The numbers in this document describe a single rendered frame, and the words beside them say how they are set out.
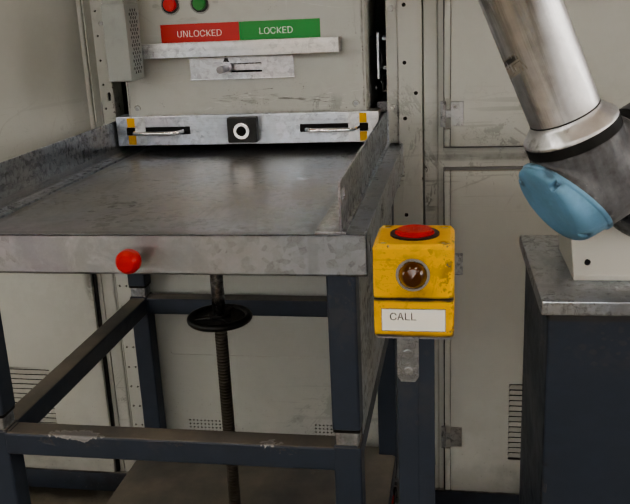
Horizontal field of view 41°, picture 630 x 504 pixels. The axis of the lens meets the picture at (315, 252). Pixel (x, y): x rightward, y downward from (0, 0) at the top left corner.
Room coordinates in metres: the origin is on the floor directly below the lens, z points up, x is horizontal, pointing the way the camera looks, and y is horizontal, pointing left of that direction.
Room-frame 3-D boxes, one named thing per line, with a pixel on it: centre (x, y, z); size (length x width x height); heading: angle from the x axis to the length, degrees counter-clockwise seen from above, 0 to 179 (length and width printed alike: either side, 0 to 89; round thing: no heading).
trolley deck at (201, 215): (1.41, 0.18, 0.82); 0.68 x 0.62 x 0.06; 170
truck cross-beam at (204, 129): (1.70, 0.13, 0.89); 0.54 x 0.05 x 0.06; 80
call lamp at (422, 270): (0.78, -0.09, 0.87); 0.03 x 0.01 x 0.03; 80
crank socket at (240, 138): (1.67, 0.13, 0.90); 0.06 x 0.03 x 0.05; 80
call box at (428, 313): (0.82, -0.10, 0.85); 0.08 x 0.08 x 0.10; 80
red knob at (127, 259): (1.06, 0.24, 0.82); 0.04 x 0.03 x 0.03; 170
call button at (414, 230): (0.82, -0.10, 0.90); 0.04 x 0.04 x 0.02
